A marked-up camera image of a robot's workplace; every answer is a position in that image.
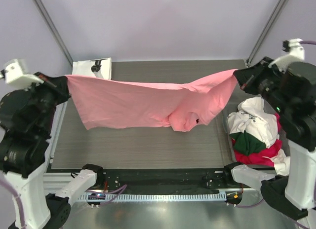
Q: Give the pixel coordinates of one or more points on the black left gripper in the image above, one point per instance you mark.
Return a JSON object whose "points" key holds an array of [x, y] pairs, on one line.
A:
{"points": [[58, 84]]}

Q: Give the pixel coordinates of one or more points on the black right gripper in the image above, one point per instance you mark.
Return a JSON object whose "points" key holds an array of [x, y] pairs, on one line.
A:
{"points": [[248, 77]]}

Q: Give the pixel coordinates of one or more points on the pink t shirt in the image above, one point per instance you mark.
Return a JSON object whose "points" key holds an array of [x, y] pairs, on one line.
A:
{"points": [[119, 104]]}

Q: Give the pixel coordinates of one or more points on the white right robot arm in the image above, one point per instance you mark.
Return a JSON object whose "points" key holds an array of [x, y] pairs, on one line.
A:
{"points": [[293, 195]]}

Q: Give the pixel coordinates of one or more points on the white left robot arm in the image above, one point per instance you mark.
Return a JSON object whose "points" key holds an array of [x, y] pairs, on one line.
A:
{"points": [[22, 160]]}

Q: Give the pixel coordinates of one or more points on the white crumpled t shirt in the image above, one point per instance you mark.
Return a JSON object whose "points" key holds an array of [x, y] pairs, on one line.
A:
{"points": [[255, 107]]}

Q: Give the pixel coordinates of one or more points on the folded white printed t shirt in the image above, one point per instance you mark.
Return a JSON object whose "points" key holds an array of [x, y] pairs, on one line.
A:
{"points": [[99, 68]]}

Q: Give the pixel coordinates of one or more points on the dark green crumpled t shirt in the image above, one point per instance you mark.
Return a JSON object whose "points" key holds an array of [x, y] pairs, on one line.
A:
{"points": [[246, 143]]}

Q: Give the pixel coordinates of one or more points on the clear plastic bin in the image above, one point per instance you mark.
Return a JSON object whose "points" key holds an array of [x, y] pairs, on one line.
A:
{"points": [[225, 112]]}

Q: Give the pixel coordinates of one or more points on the magenta crumpled t shirt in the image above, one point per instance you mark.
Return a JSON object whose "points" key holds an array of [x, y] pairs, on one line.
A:
{"points": [[265, 130]]}

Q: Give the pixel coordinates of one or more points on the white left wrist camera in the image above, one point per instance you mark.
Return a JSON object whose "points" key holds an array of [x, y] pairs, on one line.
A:
{"points": [[16, 75]]}

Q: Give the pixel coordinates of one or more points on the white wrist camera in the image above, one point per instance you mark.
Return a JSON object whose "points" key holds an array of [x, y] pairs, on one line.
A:
{"points": [[16, 75], [294, 52]]}

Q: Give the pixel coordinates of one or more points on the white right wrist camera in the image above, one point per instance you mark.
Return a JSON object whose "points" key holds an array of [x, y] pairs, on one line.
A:
{"points": [[294, 52]]}

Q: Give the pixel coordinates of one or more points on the right aluminium frame post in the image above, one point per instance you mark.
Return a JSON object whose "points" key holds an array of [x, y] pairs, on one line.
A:
{"points": [[277, 10]]}

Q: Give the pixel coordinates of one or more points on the aluminium frame post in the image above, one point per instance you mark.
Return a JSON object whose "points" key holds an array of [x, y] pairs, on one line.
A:
{"points": [[277, 10], [51, 26]]}

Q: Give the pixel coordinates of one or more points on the left aluminium frame post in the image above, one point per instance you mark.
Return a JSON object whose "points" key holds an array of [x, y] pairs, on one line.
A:
{"points": [[51, 26]]}

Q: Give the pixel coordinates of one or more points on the white slotted cable duct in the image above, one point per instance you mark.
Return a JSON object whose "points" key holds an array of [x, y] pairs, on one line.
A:
{"points": [[221, 196]]}

